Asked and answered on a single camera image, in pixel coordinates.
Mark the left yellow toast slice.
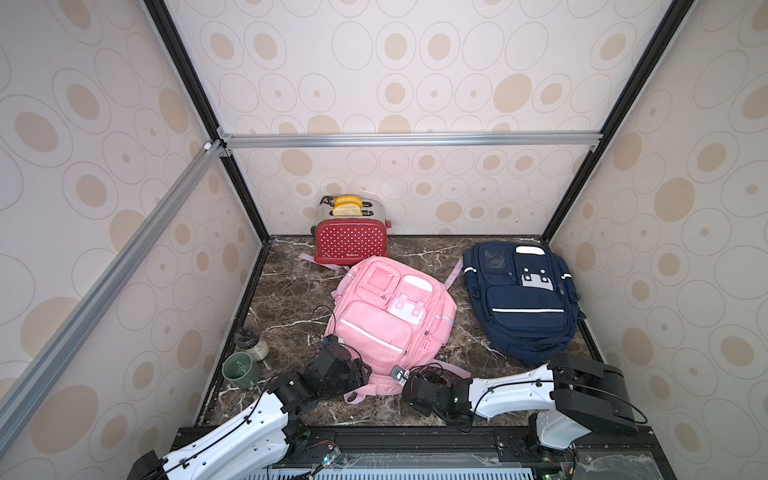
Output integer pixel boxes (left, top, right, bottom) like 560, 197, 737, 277
334, 195, 364, 208

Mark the black right corner post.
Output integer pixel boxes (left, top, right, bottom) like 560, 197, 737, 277
541, 0, 695, 244

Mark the red polka dot toaster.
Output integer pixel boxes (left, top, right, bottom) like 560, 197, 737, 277
311, 195, 391, 266

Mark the black left corner post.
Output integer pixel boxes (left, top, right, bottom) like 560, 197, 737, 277
140, 0, 270, 243

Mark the navy blue backpack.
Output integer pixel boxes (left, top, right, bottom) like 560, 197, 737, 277
463, 242, 585, 367

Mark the pink backpack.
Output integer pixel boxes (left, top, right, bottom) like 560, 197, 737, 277
325, 257, 456, 403

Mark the horizontal aluminium frame bar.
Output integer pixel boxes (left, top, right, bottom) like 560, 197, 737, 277
224, 131, 603, 149

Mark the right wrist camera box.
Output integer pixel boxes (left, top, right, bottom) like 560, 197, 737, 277
390, 365, 410, 386

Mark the right yellow toast slice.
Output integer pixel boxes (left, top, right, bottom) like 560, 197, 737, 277
332, 203, 363, 218

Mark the black corner post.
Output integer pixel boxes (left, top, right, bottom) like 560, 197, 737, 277
140, 0, 270, 243
541, 0, 695, 244

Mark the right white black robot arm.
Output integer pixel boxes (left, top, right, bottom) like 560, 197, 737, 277
390, 353, 647, 450

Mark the green ceramic mug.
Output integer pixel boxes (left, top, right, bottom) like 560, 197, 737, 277
221, 351, 262, 390

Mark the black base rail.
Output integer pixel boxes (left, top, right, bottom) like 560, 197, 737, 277
158, 423, 678, 480

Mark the diagonal aluminium frame bar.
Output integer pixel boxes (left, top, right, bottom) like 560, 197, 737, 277
1, 139, 224, 454

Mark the yellow toast slice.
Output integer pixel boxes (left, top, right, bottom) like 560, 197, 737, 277
332, 203, 363, 218
334, 195, 364, 208

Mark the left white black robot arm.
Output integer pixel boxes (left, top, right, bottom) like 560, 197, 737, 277
128, 337, 372, 479

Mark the small glass jar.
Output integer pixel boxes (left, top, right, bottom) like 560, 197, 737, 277
234, 326, 270, 362

